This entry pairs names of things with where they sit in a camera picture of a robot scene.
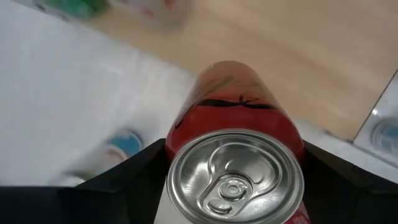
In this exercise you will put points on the wooden tray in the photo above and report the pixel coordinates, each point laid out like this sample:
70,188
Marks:
295,62

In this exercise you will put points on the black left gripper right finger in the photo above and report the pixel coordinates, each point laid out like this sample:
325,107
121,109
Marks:
351,199

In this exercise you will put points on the green Sprite can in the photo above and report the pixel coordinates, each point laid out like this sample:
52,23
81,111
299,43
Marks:
77,6

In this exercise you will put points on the slim silver blue can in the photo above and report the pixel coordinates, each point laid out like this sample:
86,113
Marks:
385,137
124,144

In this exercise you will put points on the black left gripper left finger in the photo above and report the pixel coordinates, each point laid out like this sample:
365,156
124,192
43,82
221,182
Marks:
77,205

